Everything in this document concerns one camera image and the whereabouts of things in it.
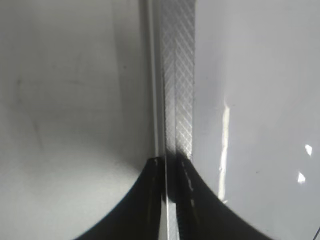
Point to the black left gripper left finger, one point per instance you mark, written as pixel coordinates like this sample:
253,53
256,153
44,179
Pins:
137,216

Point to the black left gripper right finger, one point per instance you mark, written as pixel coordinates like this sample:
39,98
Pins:
201,215

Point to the white board with grey frame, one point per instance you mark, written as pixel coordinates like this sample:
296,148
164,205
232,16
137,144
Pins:
235,86

